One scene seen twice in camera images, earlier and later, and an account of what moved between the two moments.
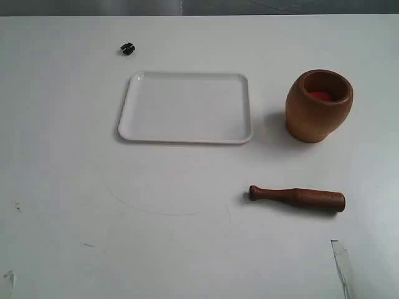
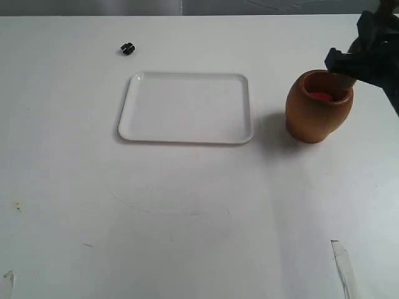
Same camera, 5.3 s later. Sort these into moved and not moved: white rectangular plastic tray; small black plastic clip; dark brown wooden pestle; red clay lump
Moved: dark brown wooden pestle
Not moved: white rectangular plastic tray; red clay lump; small black plastic clip
